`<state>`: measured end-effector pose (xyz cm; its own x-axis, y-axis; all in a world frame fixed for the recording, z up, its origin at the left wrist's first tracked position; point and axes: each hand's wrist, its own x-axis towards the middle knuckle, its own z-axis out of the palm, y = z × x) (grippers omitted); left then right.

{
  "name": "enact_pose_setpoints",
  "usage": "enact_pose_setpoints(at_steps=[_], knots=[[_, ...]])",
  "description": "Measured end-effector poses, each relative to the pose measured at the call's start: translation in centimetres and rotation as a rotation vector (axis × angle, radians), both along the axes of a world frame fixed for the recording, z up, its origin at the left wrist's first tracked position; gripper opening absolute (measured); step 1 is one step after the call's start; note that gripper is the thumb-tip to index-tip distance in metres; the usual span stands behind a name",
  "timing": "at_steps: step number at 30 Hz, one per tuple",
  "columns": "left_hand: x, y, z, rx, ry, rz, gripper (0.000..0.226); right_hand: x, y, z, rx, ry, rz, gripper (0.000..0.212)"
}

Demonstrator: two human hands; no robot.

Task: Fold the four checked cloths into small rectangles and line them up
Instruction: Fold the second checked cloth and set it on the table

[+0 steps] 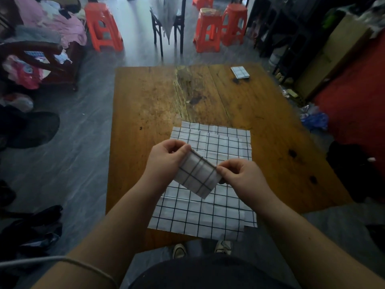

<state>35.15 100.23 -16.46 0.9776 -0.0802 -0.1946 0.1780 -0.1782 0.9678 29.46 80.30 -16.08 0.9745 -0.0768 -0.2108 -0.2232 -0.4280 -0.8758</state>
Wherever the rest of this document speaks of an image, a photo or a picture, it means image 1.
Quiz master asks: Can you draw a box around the person's right hand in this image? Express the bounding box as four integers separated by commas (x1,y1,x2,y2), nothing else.
216,158,273,211

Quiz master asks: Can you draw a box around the person's left hand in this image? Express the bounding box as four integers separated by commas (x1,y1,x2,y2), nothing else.
144,139,193,193

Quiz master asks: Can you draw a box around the person's right forearm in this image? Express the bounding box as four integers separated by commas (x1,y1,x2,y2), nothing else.
257,197,385,289

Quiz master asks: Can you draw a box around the person's left forearm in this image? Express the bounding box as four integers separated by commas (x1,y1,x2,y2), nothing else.
31,183,169,289

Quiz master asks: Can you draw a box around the person's white right shoe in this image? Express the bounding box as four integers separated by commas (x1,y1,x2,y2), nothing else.
214,240,233,256

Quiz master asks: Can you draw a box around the person's white shoe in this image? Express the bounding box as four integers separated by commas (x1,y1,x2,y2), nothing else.
172,243,187,260
214,240,233,256

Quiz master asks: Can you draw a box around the person's white left shoe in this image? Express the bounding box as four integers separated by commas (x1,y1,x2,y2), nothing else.
172,243,187,260

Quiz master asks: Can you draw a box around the person's black top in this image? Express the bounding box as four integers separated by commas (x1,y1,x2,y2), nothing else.
129,256,295,289

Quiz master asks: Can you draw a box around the blue plastic bag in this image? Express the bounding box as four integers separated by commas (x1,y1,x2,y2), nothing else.
299,104,330,132

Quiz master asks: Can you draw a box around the pile of packaging scraps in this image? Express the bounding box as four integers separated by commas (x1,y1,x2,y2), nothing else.
275,72,300,100

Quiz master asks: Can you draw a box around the black backpack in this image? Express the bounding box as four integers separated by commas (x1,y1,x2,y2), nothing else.
326,140,385,204

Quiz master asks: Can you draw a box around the white plastic bottle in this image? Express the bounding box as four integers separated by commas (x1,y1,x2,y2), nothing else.
267,48,290,68

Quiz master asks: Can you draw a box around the black standing fan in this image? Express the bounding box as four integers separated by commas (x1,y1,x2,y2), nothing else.
0,105,61,150

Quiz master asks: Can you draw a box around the red plastic stool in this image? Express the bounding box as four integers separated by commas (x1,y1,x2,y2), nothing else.
193,8,225,54
84,2,124,53
192,0,215,10
221,3,248,47

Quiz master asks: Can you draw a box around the black metal chair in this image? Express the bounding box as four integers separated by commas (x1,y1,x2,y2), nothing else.
149,0,187,58

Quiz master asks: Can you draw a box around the dark wooden sofa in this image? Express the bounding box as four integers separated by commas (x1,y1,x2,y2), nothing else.
0,0,88,92

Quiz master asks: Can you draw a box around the black blue bag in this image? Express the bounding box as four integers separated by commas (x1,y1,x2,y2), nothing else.
0,204,64,260

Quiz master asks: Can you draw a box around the white crumpled paper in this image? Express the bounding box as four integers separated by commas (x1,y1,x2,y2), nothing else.
54,51,73,65

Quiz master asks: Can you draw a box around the brown cardboard sheet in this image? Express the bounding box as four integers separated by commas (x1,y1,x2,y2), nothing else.
293,14,375,102

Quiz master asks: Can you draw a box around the dark shelf unit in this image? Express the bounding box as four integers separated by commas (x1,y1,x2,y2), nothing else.
245,0,385,85

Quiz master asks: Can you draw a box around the white blue printed paper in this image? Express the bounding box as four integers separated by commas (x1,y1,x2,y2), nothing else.
24,51,49,65

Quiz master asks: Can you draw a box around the pink blanket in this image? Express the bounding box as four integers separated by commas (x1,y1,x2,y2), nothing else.
13,0,88,49

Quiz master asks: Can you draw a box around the pink plastic bag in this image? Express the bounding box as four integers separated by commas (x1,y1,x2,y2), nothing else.
2,55,51,90

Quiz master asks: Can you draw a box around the grey folded garment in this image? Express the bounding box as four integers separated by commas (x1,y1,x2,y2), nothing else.
6,25,63,46

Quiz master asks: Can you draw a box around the grey cable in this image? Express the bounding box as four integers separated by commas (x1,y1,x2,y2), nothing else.
0,255,120,289

